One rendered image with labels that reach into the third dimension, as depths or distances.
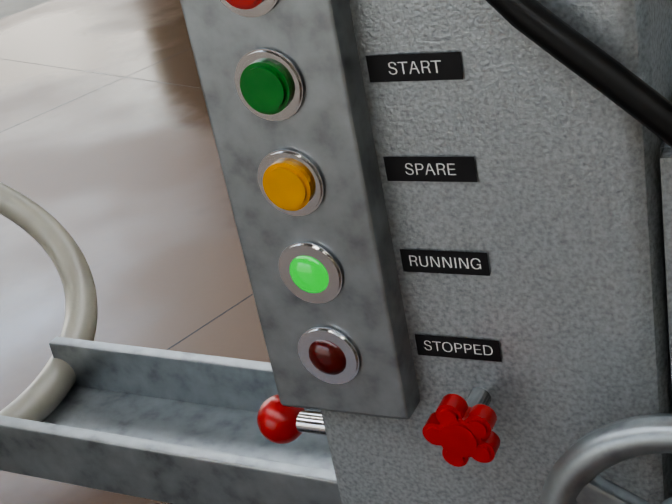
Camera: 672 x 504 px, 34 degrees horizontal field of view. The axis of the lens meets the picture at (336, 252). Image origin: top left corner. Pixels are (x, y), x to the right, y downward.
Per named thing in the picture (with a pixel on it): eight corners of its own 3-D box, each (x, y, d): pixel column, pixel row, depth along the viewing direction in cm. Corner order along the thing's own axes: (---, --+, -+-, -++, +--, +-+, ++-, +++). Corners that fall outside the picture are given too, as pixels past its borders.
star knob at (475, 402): (518, 424, 58) (510, 363, 56) (495, 475, 55) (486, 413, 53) (452, 416, 60) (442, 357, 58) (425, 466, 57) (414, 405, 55)
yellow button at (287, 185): (322, 203, 54) (312, 155, 53) (313, 213, 53) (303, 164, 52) (276, 202, 55) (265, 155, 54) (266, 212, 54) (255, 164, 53)
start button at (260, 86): (302, 107, 52) (291, 54, 50) (292, 115, 51) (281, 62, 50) (254, 108, 53) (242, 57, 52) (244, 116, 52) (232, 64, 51)
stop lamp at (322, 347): (358, 368, 59) (350, 330, 58) (348, 382, 58) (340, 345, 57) (318, 364, 60) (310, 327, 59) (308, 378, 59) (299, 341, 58)
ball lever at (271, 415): (379, 434, 70) (371, 393, 68) (360, 465, 67) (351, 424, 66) (276, 421, 73) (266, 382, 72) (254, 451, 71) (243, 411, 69)
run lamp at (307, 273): (341, 286, 57) (333, 245, 55) (330, 300, 55) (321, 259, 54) (300, 284, 58) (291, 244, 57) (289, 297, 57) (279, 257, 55)
